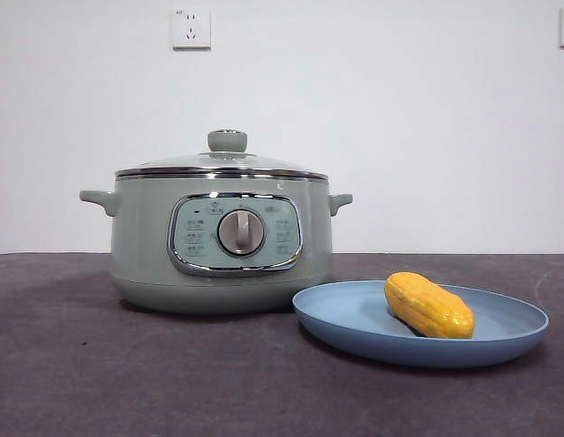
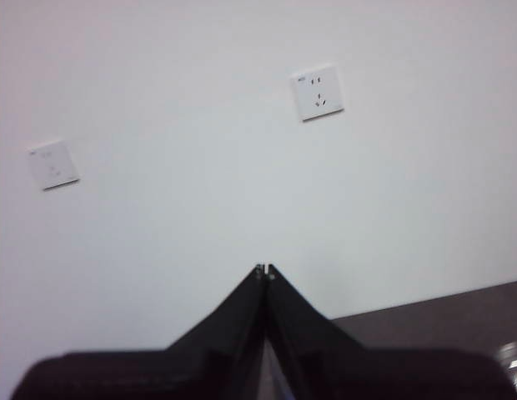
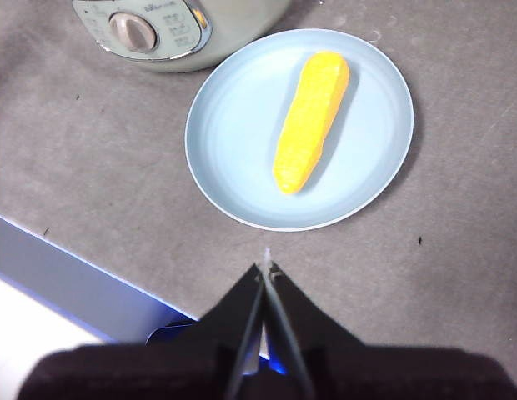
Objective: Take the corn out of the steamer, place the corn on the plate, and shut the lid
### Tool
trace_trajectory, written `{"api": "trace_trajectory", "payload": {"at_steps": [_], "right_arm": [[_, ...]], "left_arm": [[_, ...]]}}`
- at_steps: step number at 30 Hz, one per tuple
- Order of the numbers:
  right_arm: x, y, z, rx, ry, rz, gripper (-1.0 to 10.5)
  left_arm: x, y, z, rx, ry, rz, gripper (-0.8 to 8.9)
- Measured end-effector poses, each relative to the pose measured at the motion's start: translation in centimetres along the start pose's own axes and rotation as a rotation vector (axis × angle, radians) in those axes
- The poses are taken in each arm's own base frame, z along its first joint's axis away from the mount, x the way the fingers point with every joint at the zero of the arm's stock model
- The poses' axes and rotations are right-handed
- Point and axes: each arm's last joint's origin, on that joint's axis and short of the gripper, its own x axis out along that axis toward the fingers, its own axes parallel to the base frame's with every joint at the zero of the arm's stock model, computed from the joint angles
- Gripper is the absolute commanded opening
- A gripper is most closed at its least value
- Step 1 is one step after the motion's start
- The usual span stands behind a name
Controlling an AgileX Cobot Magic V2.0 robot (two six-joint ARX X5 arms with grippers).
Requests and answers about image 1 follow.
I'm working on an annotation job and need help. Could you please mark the glass lid with green knob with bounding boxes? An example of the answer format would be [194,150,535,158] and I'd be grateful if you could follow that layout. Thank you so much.
[116,129,327,180]

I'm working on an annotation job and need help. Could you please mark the yellow corn cob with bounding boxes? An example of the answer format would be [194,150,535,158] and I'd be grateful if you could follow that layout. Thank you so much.
[384,271,476,340]

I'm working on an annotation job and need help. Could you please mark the blue round plate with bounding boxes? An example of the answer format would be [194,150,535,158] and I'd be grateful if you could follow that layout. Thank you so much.
[292,280,550,370]

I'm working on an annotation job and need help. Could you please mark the pale green electric steamer pot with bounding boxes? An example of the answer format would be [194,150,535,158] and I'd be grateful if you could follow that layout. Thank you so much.
[79,174,355,315]

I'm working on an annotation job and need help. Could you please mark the white wall power socket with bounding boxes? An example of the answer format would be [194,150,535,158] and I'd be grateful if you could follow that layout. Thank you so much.
[172,7,213,51]

